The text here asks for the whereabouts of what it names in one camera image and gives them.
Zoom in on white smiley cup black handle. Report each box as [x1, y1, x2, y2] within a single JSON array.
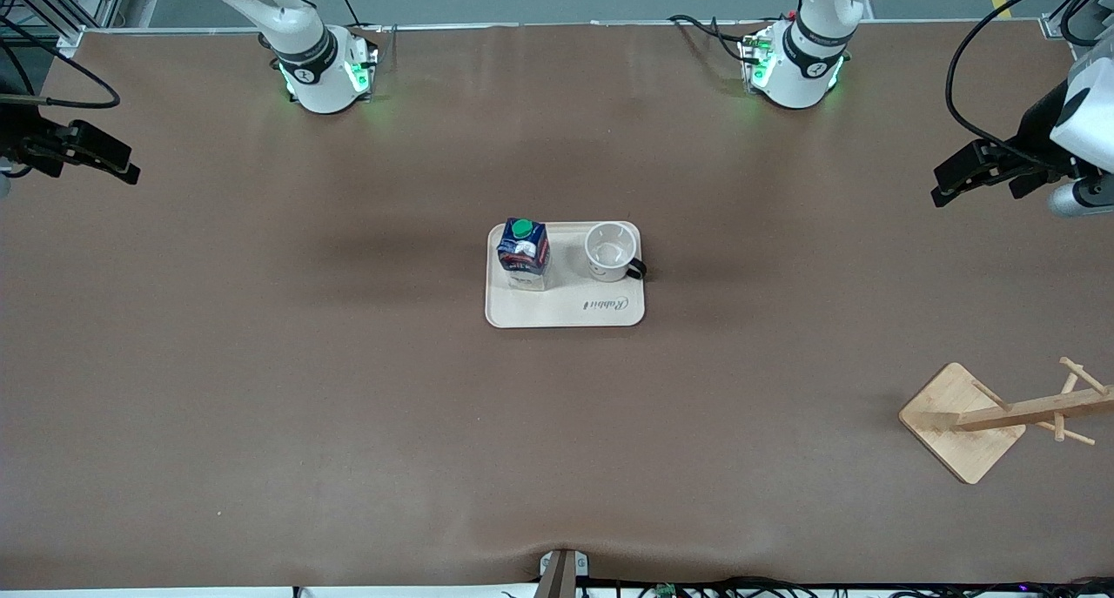
[[584, 221, 648, 283]]

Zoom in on blue milk carton green cap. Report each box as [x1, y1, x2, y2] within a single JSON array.
[[496, 217, 552, 292]]

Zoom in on wooden cup rack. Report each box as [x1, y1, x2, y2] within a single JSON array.
[[898, 357, 1114, 485]]

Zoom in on brown table cover mat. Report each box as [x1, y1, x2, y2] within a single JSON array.
[[0, 22, 1114, 590]]

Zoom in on beige plastic tray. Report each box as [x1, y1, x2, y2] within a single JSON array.
[[484, 221, 647, 329]]

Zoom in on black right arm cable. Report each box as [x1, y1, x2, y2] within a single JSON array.
[[0, 15, 121, 111]]

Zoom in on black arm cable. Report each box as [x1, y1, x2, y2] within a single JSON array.
[[946, 0, 1114, 159], [0, 15, 121, 111]]

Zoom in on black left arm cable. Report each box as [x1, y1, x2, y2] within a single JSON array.
[[946, 0, 1114, 159]]

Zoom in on black base power cable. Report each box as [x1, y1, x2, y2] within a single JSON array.
[[668, 13, 767, 64]]

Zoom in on grey camera post bracket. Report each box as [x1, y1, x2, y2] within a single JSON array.
[[535, 548, 590, 598]]

